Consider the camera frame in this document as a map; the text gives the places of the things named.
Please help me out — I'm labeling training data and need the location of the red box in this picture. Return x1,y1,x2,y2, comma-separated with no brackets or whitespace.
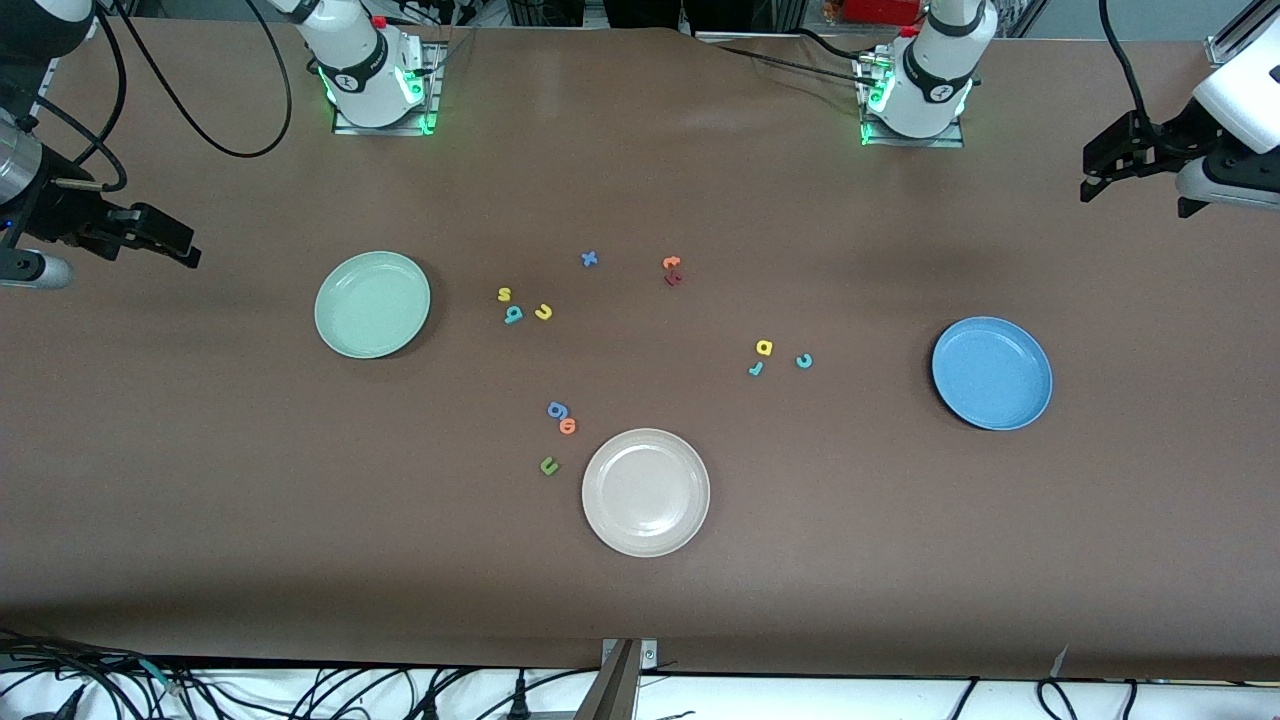
843,0,926,27

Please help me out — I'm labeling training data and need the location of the beige plate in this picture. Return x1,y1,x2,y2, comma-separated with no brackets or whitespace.
581,428,712,558

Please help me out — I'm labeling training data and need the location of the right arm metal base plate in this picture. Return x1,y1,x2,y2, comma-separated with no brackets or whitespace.
332,40,447,137

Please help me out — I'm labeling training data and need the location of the black cable on table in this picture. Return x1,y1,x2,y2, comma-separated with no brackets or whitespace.
700,35,881,86
795,28,866,59

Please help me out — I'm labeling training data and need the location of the blue plate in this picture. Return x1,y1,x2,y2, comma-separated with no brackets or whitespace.
931,316,1054,432

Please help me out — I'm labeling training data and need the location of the looped black floor cable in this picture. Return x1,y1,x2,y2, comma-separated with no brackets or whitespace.
1035,678,1079,720

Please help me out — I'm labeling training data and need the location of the metal table bracket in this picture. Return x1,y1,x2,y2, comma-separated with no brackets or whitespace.
573,637,660,720

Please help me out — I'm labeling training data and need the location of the aluminium frame profile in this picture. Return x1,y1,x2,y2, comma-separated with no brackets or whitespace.
28,50,63,121
1205,0,1280,66

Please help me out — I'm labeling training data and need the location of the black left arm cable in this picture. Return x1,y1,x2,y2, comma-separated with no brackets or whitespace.
1098,0,1171,141

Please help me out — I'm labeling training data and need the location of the green plate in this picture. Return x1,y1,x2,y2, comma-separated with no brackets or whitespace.
314,250,432,360

